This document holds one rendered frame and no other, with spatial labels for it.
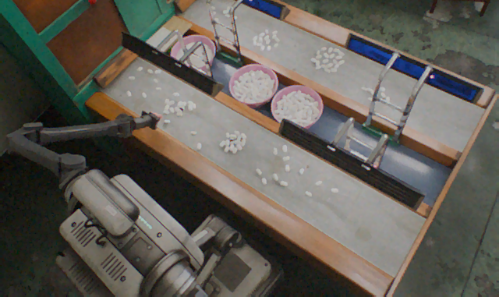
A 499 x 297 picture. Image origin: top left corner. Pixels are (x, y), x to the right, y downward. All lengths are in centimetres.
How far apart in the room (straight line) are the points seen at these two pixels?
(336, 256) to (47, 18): 168
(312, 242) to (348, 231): 17
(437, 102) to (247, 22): 118
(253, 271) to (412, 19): 247
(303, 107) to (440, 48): 164
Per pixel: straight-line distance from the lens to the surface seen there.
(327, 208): 198
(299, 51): 247
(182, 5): 272
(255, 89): 231
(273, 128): 214
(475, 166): 310
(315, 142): 172
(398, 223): 200
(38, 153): 173
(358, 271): 189
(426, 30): 372
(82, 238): 134
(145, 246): 126
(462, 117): 234
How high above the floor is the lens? 259
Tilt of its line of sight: 58 degrees down
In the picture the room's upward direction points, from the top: 11 degrees counter-clockwise
